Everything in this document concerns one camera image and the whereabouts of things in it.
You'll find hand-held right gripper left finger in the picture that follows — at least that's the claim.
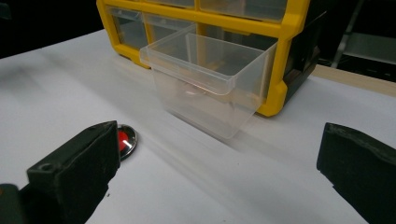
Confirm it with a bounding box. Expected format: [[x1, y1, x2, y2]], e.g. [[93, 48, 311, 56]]
[[19, 120, 121, 224]]

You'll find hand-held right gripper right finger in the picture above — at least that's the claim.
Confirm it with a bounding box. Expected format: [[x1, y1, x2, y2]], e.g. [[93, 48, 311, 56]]
[[316, 122, 396, 224]]

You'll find red round badge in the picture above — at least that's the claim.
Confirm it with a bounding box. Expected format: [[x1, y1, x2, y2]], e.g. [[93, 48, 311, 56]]
[[117, 123, 138, 161]]

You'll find yellow drawer cabinet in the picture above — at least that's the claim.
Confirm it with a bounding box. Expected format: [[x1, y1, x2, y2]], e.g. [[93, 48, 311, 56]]
[[95, 0, 327, 118]]

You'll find clear plastic drawer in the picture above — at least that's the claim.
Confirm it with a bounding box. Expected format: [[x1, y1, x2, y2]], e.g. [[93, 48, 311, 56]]
[[139, 23, 278, 140]]

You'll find metal stand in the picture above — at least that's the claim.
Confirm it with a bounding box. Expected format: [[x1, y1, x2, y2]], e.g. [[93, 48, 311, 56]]
[[330, 0, 396, 82]]

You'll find closed clear small drawer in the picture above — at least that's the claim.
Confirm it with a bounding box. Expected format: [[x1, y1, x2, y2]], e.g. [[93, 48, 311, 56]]
[[106, 6, 149, 50]]

